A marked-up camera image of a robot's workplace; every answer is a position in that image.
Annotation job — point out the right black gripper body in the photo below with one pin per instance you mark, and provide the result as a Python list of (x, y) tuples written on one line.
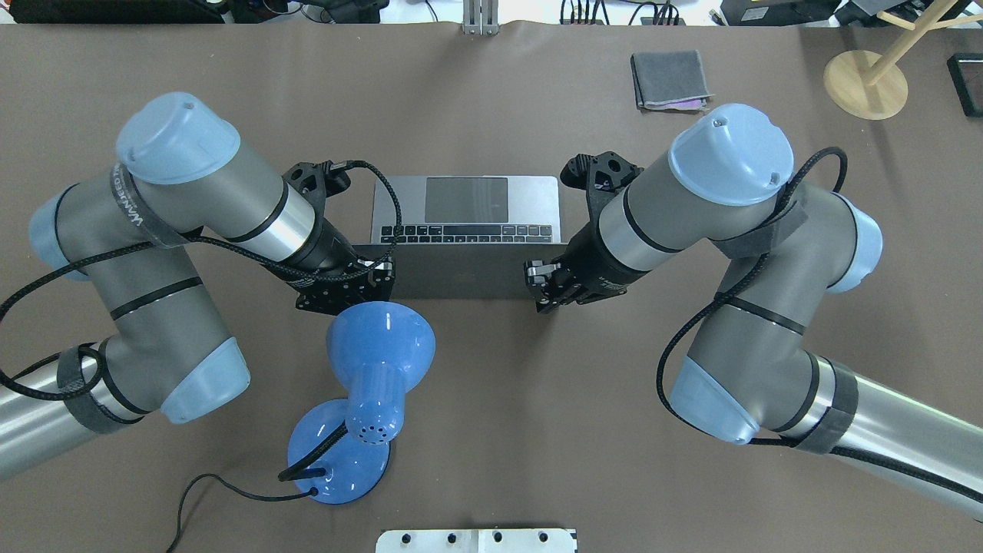
[(585, 263)]

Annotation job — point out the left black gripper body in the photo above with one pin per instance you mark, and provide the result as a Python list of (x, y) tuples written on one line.
[(328, 250)]

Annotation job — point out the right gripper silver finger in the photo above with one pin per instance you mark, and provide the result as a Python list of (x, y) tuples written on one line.
[(539, 273)]

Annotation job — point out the silver grey laptop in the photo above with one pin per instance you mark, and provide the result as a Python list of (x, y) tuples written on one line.
[(466, 237)]

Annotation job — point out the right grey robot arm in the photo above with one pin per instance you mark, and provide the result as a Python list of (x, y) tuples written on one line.
[(737, 370)]

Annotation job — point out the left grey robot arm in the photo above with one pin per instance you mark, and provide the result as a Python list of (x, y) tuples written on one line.
[(181, 169)]

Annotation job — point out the blue desk lamp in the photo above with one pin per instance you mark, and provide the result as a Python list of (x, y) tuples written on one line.
[(340, 450)]

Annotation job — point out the folded grey cloth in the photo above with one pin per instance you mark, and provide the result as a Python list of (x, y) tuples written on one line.
[(669, 80)]

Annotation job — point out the wooden stand with round base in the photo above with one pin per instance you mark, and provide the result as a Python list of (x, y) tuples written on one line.
[(869, 85)]

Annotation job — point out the black box at edge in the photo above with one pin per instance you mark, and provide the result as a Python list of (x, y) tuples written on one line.
[(965, 70)]

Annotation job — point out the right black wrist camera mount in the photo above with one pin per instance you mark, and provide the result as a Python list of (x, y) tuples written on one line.
[(602, 176)]

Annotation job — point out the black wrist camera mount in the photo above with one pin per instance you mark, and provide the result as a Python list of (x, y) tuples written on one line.
[(602, 176), (318, 182)]

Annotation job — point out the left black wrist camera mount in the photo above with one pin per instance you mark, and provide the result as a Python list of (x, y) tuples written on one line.
[(318, 182)]

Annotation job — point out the grey metal post mount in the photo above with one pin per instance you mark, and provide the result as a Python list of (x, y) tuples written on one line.
[(480, 17)]

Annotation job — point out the white metal bracket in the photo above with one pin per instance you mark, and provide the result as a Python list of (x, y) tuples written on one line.
[(479, 540)]

